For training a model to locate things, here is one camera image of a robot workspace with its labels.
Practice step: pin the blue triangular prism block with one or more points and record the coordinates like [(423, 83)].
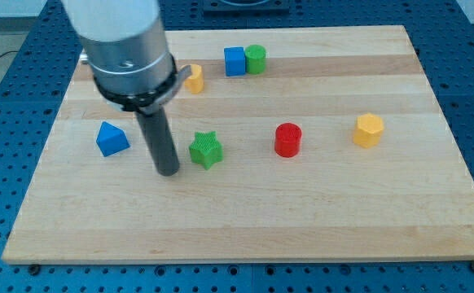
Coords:
[(111, 139)]

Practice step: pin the light wooden board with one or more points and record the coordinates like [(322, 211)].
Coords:
[(409, 198)]

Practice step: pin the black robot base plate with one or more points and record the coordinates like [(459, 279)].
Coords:
[(231, 6)]

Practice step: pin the yellow block behind arm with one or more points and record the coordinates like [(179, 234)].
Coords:
[(195, 82)]

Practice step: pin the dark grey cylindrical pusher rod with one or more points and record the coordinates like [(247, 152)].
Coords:
[(159, 140)]

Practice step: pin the yellow hexagon block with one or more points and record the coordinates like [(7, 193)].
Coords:
[(368, 130)]

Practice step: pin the green cylinder block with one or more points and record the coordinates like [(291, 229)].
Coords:
[(255, 59)]

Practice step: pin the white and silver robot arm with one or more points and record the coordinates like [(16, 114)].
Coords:
[(132, 66)]

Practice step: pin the green star block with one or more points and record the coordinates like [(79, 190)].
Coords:
[(206, 150)]

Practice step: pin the red cylinder block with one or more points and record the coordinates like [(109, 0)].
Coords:
[(287, 140)]

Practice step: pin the blue cube block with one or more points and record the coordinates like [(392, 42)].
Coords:
[(235, 64)]

